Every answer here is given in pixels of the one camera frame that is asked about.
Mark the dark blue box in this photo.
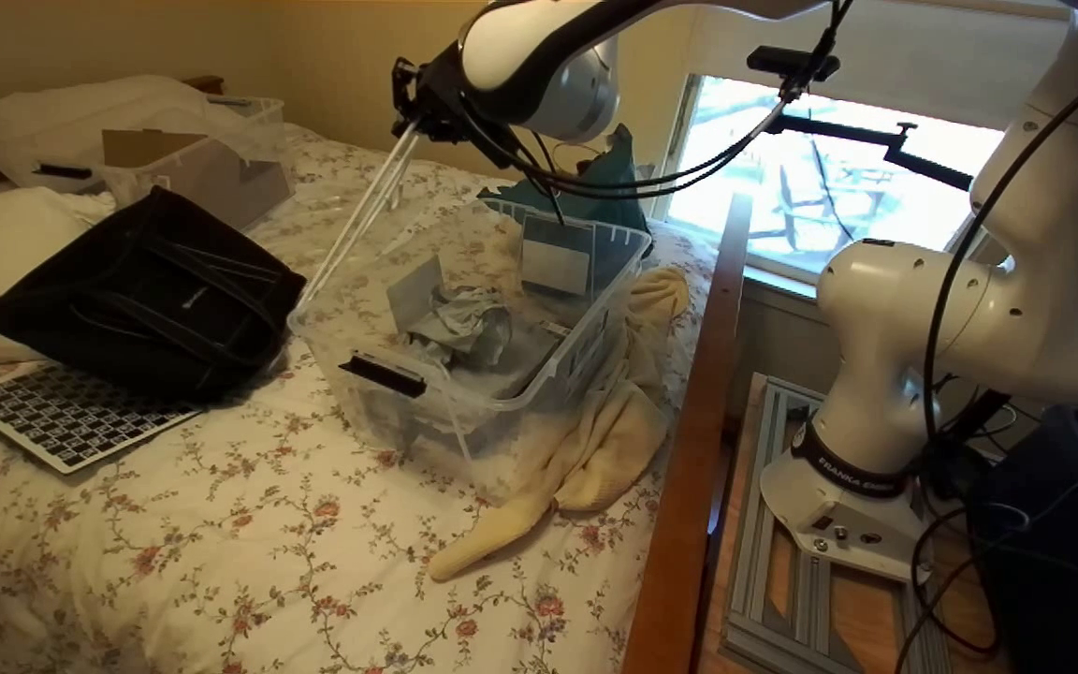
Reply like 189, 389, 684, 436
970, 404, 1078, 674

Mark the grey crumpled cloth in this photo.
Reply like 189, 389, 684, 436
387, 254, 570, 382

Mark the floral bedspread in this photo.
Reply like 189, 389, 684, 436
0, 118, 725, 674

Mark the black floor cable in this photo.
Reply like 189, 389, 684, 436
902, 500, 1076, 662

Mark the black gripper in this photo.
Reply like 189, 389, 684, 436
391, 40, 499, 150

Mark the white wire hanger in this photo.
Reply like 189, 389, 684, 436
298, 118, 427, 303

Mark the open cardboard box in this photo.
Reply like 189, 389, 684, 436
95, 125, 295, 231

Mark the black fabric bag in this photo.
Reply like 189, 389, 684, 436
0, 184, 312, 404

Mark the black exterior camera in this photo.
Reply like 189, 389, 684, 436
744, 40, 844, 84

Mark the clear plastic container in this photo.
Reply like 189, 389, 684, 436
290, 199, 664, 500

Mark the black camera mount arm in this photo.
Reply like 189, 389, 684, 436
761, 70, 980, 196

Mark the wooden bed footboard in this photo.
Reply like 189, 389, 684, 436
623, 193, 756, 674

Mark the cream cloth garment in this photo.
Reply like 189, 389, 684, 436
424, 261, 700, 590

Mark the teal and white box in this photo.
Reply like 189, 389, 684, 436
477, 125, 654, 303

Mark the bright window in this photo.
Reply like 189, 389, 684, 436
665, 70, 1010, 299

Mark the black white patterned board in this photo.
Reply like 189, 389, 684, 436
0, 359, 205, 480

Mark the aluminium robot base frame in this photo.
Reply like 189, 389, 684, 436
723, 371, 960, 674

